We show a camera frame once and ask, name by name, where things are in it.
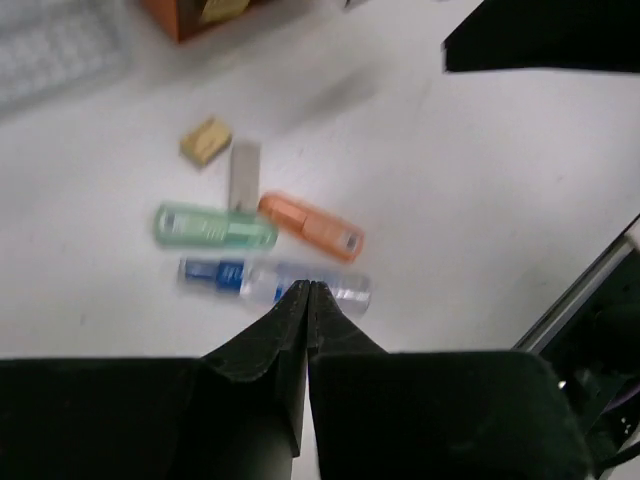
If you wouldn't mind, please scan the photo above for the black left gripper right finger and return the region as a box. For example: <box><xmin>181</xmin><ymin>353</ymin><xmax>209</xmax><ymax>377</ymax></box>
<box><xmin>307</xmin><ymin>283</ymin><xmax>593</xmax><ymax>479</ymax></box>

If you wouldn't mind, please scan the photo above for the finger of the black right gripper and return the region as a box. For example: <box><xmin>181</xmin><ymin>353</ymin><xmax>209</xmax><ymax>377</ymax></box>
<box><xmin>443</xmin><ymin>0</ymin><xmax>639</xmax><ymax>74</ymax></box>

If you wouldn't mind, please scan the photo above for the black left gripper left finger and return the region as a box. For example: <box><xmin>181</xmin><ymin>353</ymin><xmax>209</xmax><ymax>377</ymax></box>
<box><xmin>1</xmin><ymin>281</ymin><xmax>308</xmax><ymax>479</ymax></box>

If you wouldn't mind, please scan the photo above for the clear blue-capped bottle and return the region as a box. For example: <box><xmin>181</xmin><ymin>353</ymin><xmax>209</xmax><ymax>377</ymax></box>
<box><xmin>178</xmin><ymin>257</ymin><xmax>372</xmax><ymax>315</ymax></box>

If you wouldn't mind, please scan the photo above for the orange correction tape dispenser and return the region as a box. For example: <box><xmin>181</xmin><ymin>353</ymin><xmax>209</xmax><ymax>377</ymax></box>
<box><xmin>258</xmin><ymin>192</ymin><xmax>365</xmax><ymax>263</ymax></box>

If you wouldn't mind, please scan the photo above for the green correction tape dispenser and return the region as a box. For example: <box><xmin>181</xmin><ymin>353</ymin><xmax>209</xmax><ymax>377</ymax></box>
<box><xmin>152</xmin><ymin>203</ymin><xmax>278</xmax><ymax>250</ymax></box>

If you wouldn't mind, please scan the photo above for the grey eraser block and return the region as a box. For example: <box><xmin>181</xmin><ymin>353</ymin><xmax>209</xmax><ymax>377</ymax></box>
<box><xmin>228</xmin><ymin>140</ymin><xmax>261</xmax><ymax>211</ymax></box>

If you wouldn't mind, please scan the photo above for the yellow eraser block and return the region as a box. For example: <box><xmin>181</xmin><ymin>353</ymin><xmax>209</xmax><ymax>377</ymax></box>
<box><xmin>179</xmin><ymin>117</ymin><xmax>232</xmax><ymax>168</ymax></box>

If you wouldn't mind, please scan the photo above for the teal orange drawer cabinet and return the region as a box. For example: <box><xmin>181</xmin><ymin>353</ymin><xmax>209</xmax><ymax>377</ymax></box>
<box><xmin>139</xmin><ymin>0</ymin><xmax>272</xmax><ymax>44</ymax></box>

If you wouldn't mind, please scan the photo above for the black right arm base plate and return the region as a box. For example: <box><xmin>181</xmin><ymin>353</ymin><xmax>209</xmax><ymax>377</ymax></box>
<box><xmin>516</xmin><ymin>221</ymin><xmax>639</xmax><ymax>479</ymax></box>

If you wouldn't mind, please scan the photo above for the white wire mesh basket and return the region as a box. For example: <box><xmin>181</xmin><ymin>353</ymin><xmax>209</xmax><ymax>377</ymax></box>
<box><xmin>1</xmin><ymin>1</ymin><xmax>131</xmax><ymax>117</ymax></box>

